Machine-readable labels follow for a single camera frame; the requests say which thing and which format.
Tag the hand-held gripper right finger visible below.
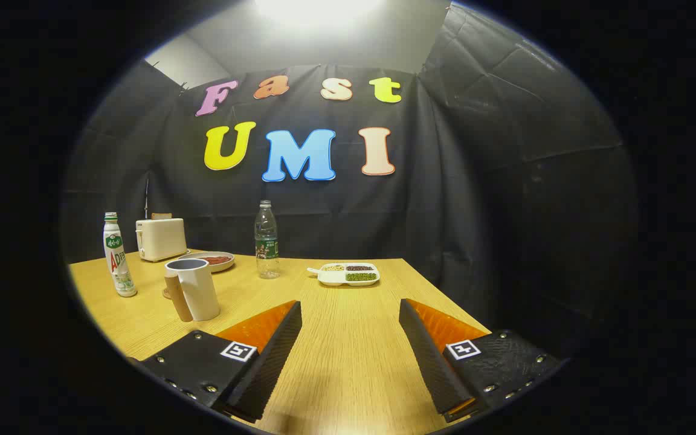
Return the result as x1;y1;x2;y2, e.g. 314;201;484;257
399;298;561;424

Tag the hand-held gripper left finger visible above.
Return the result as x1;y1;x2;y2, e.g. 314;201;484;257
127;300;303;424

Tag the white cup with wooden handle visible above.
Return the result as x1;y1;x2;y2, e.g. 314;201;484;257
164;259;221;323

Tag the white juice bottle green label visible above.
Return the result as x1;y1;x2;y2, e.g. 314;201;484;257
103;212;138;298

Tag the clear plastic water bottle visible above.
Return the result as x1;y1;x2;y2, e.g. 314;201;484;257
254;200;280;280

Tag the wooden table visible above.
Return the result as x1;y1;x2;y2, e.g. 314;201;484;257
69;250;494;435

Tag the plate with red food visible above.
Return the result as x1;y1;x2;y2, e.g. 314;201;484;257
178;251;235;273

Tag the white divided dish with beans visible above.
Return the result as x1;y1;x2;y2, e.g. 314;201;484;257
307;262;381;287

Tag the cream toaster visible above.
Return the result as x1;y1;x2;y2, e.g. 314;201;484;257
135;217;190;263

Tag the ceiling light panel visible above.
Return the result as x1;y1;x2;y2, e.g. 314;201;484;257
254;0;385;28

